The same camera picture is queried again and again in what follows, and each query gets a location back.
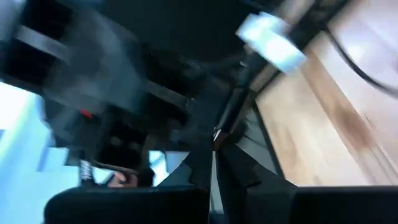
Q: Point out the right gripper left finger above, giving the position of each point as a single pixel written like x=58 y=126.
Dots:
x=140 y=205

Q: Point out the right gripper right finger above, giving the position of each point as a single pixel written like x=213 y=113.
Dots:
x=280 y=205

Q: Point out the person's hand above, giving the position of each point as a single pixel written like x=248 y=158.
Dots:
x=122 y=181

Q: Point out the black equipment case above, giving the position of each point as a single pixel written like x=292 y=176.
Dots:
x=118 y=137

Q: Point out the black aluminium table frame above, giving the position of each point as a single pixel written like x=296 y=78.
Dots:
x=258 y=146

